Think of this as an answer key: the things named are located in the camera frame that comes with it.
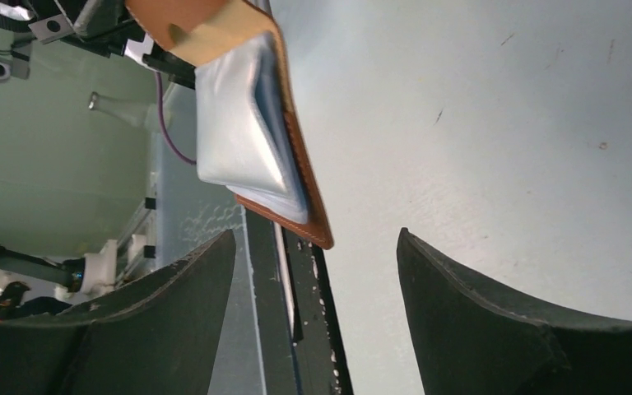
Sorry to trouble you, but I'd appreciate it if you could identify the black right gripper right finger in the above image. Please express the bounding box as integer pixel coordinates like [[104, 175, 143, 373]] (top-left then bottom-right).
[[397, 229, 632, 394]]

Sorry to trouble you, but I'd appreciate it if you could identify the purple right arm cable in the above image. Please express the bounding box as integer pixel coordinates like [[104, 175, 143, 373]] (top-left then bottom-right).
[[154, 71, 198, 166]]

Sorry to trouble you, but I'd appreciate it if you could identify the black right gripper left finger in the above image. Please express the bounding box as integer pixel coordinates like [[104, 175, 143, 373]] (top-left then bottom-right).
[[0, 230, 236, 394]]

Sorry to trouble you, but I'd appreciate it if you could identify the brown leather card holder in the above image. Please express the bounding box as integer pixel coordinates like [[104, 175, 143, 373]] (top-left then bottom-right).
[[126, 1, 334, 249]]

